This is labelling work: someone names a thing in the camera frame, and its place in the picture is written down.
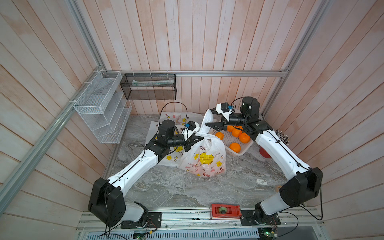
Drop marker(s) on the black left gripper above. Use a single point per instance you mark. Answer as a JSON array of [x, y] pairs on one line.
[[190, 141]]

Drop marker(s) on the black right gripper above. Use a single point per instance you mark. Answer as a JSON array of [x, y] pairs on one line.
[[217, 127]]

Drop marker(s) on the orange fruit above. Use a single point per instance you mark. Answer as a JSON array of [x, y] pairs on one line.
[[220, 135], [235, 147], [244, 138], [229, 128], [236, 132]]

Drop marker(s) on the white plastic bag front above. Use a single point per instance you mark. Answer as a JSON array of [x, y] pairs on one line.
[[207, 158]]

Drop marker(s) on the white printed bag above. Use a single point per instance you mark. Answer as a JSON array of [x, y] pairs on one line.
[[181, 118], [168, 144]]

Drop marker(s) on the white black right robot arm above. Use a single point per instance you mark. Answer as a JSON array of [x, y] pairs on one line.
[[304, 182]]

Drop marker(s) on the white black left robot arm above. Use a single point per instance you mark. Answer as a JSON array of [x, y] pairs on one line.
[[107, 201]]

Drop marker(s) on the white printed bag back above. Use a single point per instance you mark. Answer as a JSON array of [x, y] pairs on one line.
[[181, 118]]

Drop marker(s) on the white plastic perforated basket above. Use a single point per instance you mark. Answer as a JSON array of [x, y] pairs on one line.
[[228, 139]]

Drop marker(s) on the red cup of pens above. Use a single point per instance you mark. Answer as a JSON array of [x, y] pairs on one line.
[[269, 141]]

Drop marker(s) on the small white label card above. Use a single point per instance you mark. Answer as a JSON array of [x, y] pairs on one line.
[[261, 182]]

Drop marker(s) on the red tape dispenser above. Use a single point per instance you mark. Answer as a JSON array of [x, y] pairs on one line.
[[221, 211]]

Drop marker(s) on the brown tape roll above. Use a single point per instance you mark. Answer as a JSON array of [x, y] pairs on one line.
[[277, 188]]

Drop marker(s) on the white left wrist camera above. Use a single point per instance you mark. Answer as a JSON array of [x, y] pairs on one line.
[[190, 128]]

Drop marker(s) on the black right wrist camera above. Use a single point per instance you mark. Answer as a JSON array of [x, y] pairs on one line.
[[225, 110]]

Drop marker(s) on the black wire mesh basket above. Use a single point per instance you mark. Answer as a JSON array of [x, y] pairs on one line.
[[149, 87]]

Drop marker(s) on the white wire mesh shelf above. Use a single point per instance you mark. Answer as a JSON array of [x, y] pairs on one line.
[[103, 107]]

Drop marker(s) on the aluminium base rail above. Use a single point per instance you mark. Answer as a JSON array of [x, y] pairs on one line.
[[196, 223]]

